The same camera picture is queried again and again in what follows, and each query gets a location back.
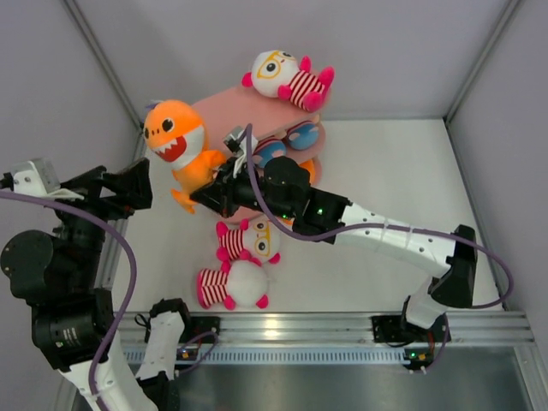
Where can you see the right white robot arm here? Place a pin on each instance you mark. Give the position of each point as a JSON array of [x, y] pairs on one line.
[[448, 259]]

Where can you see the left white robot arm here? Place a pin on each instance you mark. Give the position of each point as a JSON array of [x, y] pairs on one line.
[[74, 323]]

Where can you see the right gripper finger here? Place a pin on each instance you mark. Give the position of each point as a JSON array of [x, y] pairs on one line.
[[230, 169], [216, 196]]

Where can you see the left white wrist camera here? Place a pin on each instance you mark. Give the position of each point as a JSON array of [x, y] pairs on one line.
[[37, 178]]

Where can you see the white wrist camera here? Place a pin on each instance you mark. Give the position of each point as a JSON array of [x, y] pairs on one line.
[[37, 178], [241, 142]]

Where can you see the white glasses plush face up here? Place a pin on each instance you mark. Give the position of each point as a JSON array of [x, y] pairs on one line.
[[257, 241]]

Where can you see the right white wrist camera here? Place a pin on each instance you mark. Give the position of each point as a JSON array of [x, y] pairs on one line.
[[241, 142]]

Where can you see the pink three-tier shelf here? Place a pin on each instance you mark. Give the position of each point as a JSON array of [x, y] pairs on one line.
[[240, 106]]

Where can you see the aluminium front rail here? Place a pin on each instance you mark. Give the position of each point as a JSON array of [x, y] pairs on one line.
[[491, 328]]

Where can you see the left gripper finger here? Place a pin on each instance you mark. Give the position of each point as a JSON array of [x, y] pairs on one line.
[[115, 207], [131, 187]]

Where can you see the orange shark plush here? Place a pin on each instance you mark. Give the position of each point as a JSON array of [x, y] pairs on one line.
[[176, 133], [287, 222], [311, 168]]

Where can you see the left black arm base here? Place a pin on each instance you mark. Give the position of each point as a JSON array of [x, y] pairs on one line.
[[193, 325]]

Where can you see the white plush face down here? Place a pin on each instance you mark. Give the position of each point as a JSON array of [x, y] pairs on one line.
[[240, 284]]

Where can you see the boy doll plush shelf right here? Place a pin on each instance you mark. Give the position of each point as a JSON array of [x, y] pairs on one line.
[[302, 136]]

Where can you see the boy doll plush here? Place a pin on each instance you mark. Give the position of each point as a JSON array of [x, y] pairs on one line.
[[268, 149]]

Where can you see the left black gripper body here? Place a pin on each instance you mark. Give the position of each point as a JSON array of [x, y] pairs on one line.
[[86, 235]]

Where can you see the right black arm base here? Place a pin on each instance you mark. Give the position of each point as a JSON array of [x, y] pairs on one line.
[[395, 331]]

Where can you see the orange shark plush in shelf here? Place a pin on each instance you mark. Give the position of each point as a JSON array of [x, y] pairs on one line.
[[311, 168]]

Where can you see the white slotted cable duct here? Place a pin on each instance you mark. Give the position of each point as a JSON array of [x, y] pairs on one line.
[[306, 356]]

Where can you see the white glasses plush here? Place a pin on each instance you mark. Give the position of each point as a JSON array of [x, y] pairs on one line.
[[278, 74]]

